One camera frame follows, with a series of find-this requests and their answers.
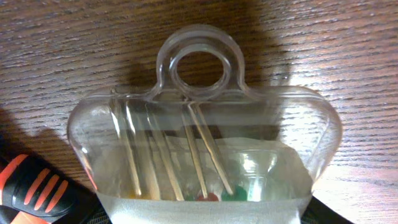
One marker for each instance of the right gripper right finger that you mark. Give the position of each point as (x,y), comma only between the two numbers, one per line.
(318,213)

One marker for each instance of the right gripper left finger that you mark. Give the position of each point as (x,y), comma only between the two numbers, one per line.
(97,215)

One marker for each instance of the orange black long-nose pliers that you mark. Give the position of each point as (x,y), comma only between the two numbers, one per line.
(40,194)

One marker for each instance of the clear case of screwdriver bits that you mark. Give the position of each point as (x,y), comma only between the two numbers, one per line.
(201,146)

